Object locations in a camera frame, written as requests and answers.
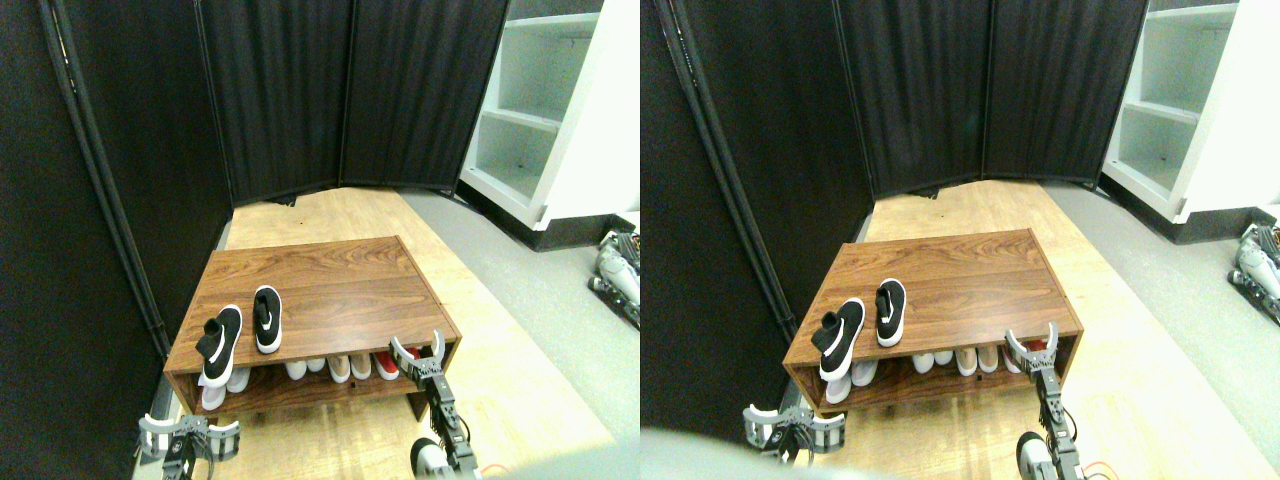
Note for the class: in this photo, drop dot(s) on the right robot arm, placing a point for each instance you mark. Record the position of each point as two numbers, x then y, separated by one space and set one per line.
455 440
1060 435

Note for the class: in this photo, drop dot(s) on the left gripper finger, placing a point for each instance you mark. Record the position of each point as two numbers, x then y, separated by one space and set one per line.
760 425
155 436
224 440
830 430

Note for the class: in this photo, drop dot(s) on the brown shoe rack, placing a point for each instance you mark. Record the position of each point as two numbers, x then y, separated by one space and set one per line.
330 290
960 285

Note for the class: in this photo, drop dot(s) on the black shoe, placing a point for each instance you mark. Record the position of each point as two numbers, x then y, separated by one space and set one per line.
842 338
222 345
268 315
891 308

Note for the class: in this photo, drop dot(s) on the black curtain stand pole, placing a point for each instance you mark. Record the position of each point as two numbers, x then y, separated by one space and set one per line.
84 110
703 110

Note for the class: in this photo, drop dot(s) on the beige shoe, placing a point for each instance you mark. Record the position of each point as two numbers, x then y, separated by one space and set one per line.
339 369
966 362
361 366
987 359

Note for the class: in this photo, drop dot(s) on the grey curtain stand foot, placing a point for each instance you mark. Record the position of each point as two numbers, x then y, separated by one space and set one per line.
158 400

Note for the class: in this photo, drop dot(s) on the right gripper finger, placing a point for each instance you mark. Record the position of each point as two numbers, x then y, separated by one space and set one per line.
1052 342
1015 347
400 355
439 350

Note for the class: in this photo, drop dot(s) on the white shelf unit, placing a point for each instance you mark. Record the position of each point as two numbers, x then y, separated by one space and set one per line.
1240 150
600 150

